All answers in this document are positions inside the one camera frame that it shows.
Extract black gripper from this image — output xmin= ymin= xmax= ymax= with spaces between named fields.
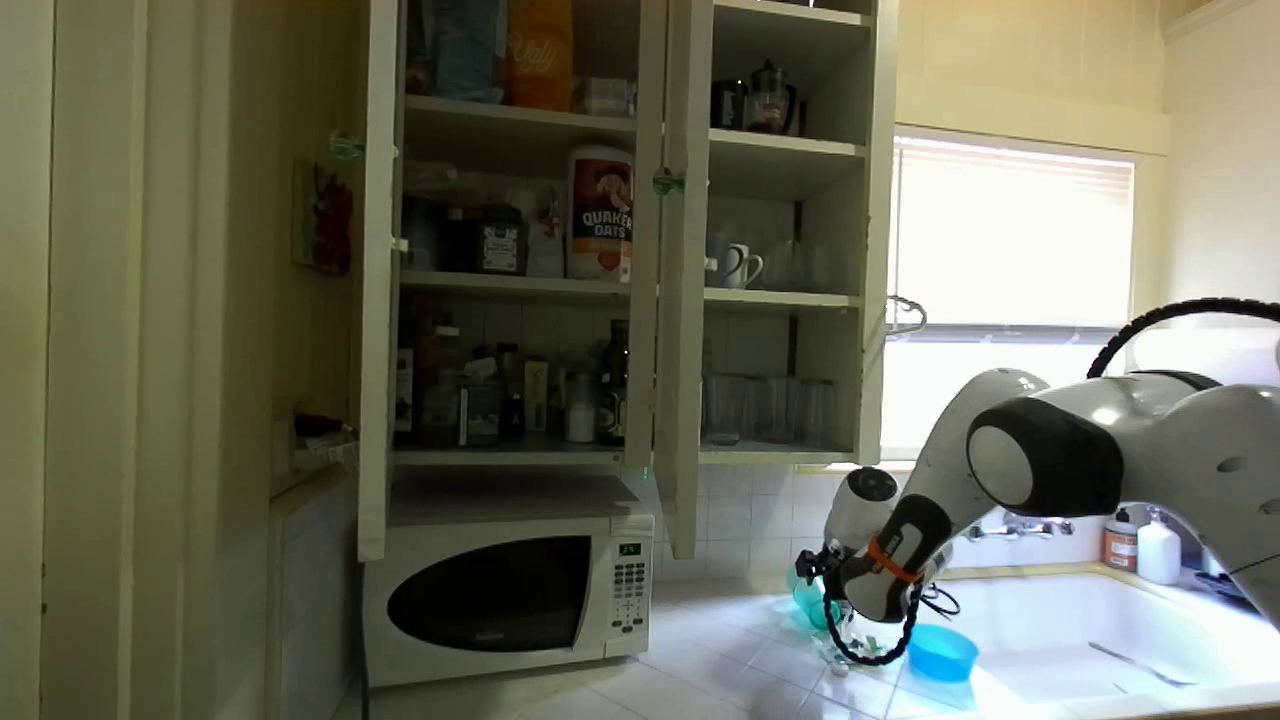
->
xmin=798 ymin=539 xmax=856 ymax=605

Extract teal translucent plastic cup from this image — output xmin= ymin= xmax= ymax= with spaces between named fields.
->
xmin=784 ymin=575 xmax=835 ymax=634

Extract white cabinet door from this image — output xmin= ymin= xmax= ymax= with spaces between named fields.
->
xmin=856 ymin=0 xmax=901 ymax=462
xmin=623 ymin=0 xmax=669 ymax=473
xmin=659 ymin=0 xmax=715 ymax=558
xmin=357 ymin=0 xmax=403 ymax=563

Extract blue plastic bowl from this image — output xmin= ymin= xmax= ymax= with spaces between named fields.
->
xmin=906 ymin=619 xmax=981 ymax=687

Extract clear drinking glass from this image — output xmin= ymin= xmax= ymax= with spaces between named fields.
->
xmin=752 ymin=370 xmax=801 ymax=446
xmin=705 ymin=370 xmax=752 ymax=446
xmin=798 ymin=374 xmax=844 ymax=453

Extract metal sink faucet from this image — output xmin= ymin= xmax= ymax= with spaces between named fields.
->
xmin=955 ymin=510 xmax=1086 ymax=545

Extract dark glass bottle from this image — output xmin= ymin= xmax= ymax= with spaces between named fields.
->
xmin=594 ymin=317 xmax=633 ymax=446

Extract white kitchen sink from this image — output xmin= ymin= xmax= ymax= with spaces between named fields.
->
xmin=955 ymin=573 xmax=1280 ymax=701

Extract orange soap bottle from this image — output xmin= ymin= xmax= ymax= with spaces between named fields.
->
xmin=1095 ymin=502 xmax=1145 ymax=575

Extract white ceramic mug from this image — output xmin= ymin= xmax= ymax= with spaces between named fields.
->
xmin=705 ymin=237 xmax=772 ymax=290

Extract white plastic bottle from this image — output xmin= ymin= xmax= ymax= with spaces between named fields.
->
xmin=1136 ymin=510 xmax=1190 ymax=586

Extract white microwave oven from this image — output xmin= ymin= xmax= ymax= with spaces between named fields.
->
xmin=362 ymin=498 xmax=659 ymax=691

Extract large white window blind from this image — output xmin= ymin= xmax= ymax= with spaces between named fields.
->
xmin=894 ymin=131 xmax=1136 ymax=332

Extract round oats canister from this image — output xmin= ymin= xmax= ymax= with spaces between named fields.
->
xmin=564 ymin=143 xmax=636 ymax=284

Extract dark metal kettle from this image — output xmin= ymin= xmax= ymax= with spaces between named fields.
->
xmin=713 ymin=57 xmax=811 ymax=134

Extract dark food box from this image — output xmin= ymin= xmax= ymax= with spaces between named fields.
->
xmin=435 ymin=195 xmax=534 ymax=275

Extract orange food bag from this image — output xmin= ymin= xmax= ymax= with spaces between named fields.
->
xmin=504 ymin=0 xmax=582 ymax=113

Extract blue food bag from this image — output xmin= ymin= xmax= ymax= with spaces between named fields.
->
xmin=412 ymin=0 xmax=507 ymax=102

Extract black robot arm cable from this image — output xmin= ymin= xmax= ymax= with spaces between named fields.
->
xmin=791 ymin=290 xmax=1280 ymax=666

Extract white upper wall cabinet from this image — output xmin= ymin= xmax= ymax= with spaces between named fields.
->
xmin=391 ymin=0 xmax=878 ymax=473

